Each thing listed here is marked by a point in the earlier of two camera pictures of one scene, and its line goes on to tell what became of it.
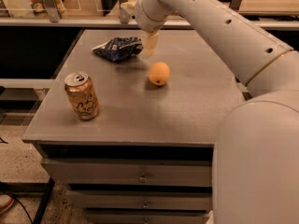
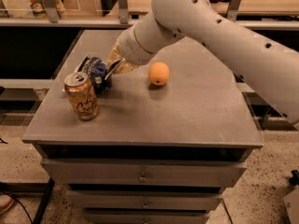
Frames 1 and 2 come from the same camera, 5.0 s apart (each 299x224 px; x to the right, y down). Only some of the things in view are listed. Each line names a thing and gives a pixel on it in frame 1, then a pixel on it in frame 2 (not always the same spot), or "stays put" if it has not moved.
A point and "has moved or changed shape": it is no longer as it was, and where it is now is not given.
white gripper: x=140 y=17 → x=127 y=48
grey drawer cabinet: x=130 y=135 stays put
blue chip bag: x=120 y=48 has moved or changed shape
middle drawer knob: x=145 y=204 stays put
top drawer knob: x=143 y=178 stays put
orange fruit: x=159 y=73 stays put
